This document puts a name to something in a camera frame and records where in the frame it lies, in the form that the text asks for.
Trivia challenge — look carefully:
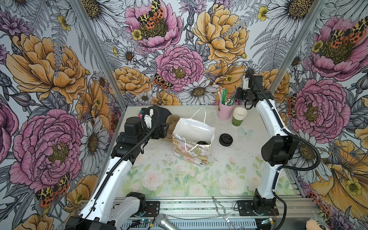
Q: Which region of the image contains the white patterned paper gift bag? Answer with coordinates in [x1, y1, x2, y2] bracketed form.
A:
[172, 107, 215, 167]

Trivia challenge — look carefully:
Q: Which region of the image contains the black paper napkin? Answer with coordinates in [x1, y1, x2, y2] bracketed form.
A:
[152, 105, 172, 124]

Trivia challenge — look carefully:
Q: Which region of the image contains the black coffee cup lid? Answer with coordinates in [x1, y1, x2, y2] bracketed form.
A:
[197, 141, 208, 145]

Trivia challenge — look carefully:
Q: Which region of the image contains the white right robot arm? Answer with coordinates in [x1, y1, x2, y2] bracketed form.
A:
[235, 71, 321, 216]

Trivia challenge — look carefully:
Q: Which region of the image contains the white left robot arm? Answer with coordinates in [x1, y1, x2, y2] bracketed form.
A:
[65, 105, 171, 230]

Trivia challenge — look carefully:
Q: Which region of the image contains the stack of pulp carriers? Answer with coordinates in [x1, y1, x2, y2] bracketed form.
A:
[164, 115, 180, 142]

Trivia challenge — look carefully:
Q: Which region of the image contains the stack of paper cups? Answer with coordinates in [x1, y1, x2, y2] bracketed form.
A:
[232, 107, 247, 127]

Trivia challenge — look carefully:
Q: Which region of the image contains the green straws bundle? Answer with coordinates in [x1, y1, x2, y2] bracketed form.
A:
[218, 88, 236, 106]

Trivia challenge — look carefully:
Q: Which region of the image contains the pink straw holder cup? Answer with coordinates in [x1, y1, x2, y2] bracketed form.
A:
[217, 103, 234, 120]

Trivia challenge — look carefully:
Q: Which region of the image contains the silver microphone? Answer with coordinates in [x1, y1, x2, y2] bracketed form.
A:
[154, 213, 178, 230]

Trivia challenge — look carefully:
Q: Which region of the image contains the pink plush toy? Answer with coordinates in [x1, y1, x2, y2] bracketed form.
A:
[305, 219, 330, 230]

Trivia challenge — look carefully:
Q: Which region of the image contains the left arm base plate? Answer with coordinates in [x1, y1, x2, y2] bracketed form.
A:
[130, 201, 161, 218]

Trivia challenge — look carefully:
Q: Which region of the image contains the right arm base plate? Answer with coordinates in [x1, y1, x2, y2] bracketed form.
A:
[234, 200, 279, 216]

